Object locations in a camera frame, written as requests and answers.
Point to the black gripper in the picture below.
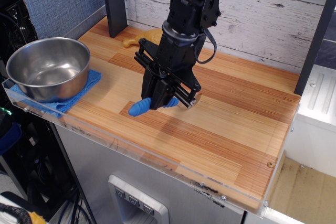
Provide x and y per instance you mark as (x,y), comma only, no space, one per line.
(168,72)

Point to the blue handled metal spoon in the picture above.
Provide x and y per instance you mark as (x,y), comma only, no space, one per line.
(143,106)

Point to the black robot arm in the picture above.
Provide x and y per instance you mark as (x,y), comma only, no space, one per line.
(189,20)

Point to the yellow plastic chicken drumstick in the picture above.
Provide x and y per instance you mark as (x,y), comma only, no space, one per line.
(152,35)

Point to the blue folded cloth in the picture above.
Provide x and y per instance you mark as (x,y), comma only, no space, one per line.
(57,109)

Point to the silver cabinet with buttons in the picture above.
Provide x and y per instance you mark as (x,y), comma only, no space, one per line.
(93,163)

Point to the stainless steel bowl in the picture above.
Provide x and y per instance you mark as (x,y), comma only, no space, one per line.
(51,69)

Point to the blue fabric panel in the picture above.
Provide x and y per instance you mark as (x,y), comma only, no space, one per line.
(64,18)

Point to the dark left frame post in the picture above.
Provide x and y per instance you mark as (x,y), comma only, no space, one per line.
(116,16)

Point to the dark frame post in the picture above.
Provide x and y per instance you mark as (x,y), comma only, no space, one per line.
(321,29)
(116,16)

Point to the white aluminium rail block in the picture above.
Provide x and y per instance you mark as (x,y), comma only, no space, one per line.
(311,138)

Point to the dark right frame post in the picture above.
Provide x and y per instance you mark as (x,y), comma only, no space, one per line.
(321,29)

